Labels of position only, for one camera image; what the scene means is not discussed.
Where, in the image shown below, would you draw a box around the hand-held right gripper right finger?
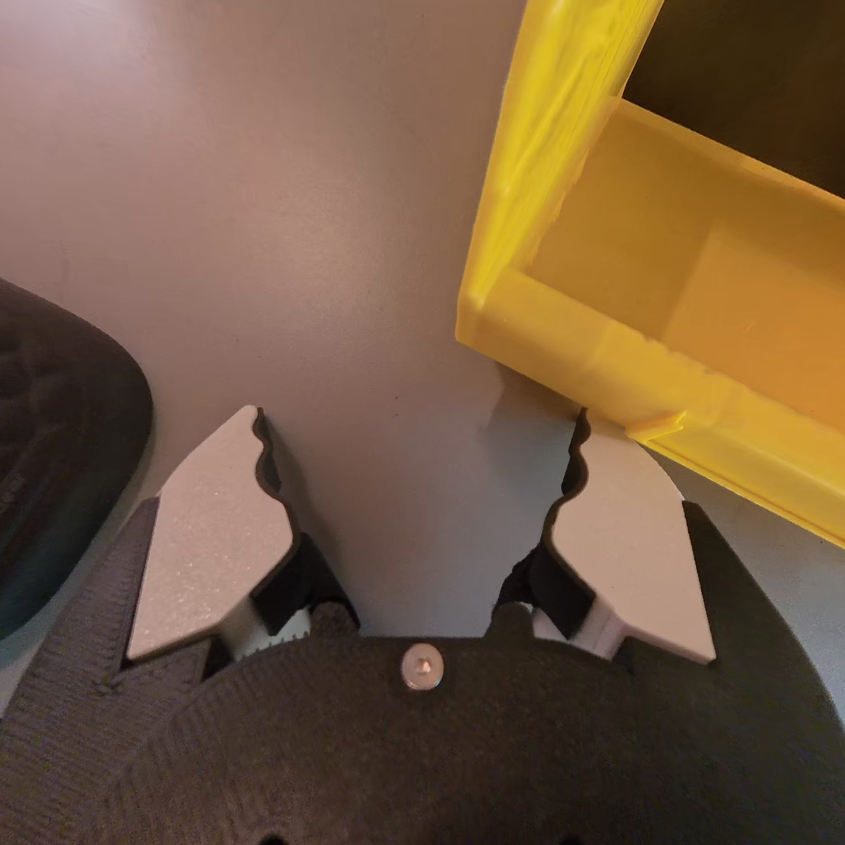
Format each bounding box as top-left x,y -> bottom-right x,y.
498,408 -> 718,665

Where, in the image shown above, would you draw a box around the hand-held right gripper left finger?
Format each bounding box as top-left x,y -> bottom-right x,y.
125,404 -> 351,662

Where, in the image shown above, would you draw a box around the yellow plastic bin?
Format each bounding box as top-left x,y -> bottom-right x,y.
456,0 -> 845,549

